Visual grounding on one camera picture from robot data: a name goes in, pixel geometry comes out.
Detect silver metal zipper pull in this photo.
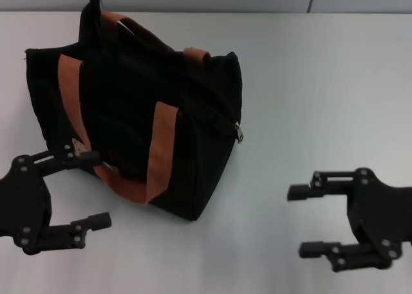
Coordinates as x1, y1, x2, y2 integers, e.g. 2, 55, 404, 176
234, 122, 245, 145

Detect black food bag orange handles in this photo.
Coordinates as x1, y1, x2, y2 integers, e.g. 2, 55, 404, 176
24, 0, 245, 223

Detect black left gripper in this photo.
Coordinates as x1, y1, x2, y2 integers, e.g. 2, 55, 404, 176
0, 147, 113, 255

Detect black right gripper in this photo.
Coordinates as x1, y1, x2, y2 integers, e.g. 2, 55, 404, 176
287, 167, 412, 273

